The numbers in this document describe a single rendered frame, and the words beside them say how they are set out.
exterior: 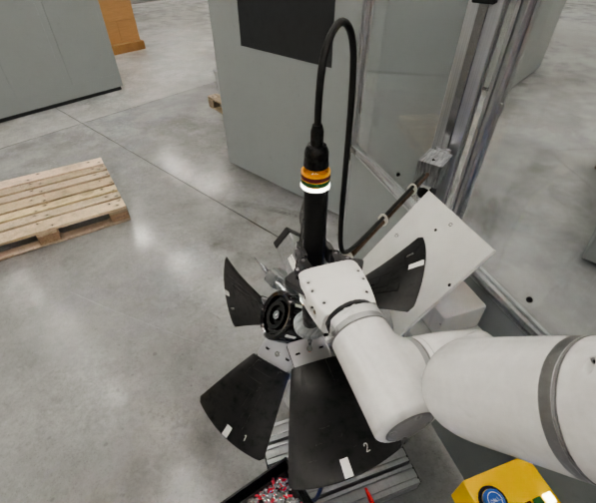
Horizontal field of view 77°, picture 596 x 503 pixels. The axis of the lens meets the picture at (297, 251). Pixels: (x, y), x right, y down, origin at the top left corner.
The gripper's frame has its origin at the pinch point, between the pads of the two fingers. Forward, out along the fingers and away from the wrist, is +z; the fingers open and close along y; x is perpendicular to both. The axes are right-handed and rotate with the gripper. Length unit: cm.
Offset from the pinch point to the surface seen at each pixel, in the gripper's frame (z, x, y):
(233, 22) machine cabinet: 284, -18, 40
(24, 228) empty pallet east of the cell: 235, -136, -143
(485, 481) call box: -33, -41, 26
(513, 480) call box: -35, -41, 31
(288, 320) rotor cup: 4.8, -23.7, -3.5
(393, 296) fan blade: -7.6, -8.1, 12.9
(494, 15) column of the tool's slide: 37, 26, 58
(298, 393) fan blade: -8.6, -30.7, -5.4
